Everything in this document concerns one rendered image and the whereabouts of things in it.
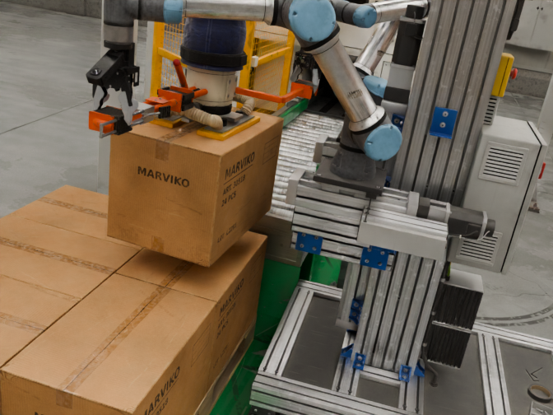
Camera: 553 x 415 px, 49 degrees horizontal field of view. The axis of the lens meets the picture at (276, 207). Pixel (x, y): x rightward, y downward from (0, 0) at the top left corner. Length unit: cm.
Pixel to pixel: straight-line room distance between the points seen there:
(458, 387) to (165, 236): 129
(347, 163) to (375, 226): 23
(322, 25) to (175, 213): 80
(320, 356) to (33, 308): 112
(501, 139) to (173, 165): 105
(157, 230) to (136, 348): 43
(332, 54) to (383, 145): 31
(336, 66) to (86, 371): 108
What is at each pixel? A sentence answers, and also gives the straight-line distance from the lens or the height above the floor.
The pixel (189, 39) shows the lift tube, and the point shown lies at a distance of 211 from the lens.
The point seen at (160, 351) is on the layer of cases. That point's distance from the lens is 188.
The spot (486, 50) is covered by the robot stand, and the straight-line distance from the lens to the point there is 207.
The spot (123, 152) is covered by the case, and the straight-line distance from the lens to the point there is 207.
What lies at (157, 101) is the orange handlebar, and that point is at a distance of 187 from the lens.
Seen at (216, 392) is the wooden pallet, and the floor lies 2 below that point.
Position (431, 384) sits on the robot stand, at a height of 21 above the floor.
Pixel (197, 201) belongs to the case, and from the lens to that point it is 199.
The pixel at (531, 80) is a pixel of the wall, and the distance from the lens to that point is 1135.
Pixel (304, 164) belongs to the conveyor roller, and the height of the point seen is 53.
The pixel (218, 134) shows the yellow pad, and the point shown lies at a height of 109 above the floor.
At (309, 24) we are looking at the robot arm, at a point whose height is 151.
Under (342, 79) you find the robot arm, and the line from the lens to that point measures 173.
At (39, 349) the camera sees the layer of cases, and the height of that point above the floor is 54.
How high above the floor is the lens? 167
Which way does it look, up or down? 23 degrees down
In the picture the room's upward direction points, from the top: 9 degrees clockwise
